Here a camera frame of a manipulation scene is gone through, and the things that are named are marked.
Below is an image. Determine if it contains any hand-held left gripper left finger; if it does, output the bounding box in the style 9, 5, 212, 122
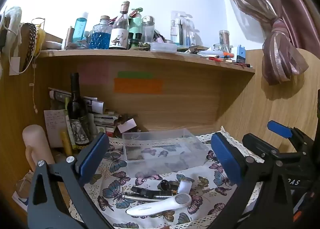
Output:
27, 132, 114, 229

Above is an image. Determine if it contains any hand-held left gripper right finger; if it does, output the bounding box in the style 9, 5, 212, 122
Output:
207, 132, 293, 229

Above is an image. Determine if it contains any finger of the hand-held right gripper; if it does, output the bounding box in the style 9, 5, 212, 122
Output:
242, 133, 284, 162
267, 120, 293, 140

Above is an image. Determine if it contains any silver metal tool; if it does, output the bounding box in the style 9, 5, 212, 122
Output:
124, 194, 173, 201

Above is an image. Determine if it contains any clear plastic container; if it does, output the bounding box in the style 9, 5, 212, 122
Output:
122, 128, 213, 177

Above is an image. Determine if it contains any black handheld tool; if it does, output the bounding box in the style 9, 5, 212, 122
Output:
131, 186, 176, 198

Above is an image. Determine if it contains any white electric handheld device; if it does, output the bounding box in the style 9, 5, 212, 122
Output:
126, 193, 192, 217

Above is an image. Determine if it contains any butterfly print lace cloth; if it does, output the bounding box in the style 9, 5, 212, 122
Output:
82, 126, 265, 229

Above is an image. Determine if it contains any pile of papers and booklets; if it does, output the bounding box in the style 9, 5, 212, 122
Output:
48, 87, 120, 136

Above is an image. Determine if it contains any small white box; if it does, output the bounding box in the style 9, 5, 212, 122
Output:
117, 118, 138, 134

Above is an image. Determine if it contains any dark wine bottle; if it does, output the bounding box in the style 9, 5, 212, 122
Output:
66, 72, 91, 150

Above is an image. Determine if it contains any small white cap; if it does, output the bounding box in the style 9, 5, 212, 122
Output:
177, 180, 192, 194

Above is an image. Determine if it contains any white note sheet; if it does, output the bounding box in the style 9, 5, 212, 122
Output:
44, 109, 68, 149

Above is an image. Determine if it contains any pink cylinder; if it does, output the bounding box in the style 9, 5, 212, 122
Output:
22, 125, 56, 172

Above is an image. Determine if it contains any dark brown small bottle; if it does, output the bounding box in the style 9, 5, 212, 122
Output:
160, 180, 181, 191

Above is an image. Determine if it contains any orange sticky note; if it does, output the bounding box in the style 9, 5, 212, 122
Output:
114, 78, 163, 94

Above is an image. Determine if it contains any pink sticky note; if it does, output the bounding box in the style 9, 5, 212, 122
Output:
77, 62, 110, 85

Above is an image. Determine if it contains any blue box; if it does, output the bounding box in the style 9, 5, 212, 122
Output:
231, 44, 246, 64

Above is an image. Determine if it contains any green sticky note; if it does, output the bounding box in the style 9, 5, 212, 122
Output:
117, 71, 153, 79

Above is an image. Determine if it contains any mauve striped curtain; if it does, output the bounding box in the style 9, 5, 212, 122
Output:
216, 0, 310, 85

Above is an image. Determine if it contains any tall glass jar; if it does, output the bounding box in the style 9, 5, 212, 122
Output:
219, 30, 231, 53

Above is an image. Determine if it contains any glass bottle with blue beads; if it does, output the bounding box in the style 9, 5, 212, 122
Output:
90, 16, 112, 50

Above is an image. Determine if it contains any clear labelled liquor bottle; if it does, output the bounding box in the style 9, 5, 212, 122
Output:
109, 1, 130, 50

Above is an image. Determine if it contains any clear lidded plastic box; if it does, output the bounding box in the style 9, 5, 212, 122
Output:
150, 42, 177, 52

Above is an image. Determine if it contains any blue liquid bottle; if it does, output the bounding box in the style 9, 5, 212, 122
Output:
72, 12, 89, 43

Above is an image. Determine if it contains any patterned headband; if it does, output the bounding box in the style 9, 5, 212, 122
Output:
20, 23, 38, 73

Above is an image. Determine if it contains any green spray bottle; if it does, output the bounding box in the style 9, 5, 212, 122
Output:
128, 8, 144, 43

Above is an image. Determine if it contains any clear glass bottle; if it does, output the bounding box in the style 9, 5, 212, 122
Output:
142, 16, 156, 43

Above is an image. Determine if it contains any clear blister pack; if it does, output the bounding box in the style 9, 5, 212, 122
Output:
170, 11, 196, 46

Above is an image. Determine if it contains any white towel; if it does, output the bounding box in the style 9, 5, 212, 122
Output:
0, 6, 23, 53

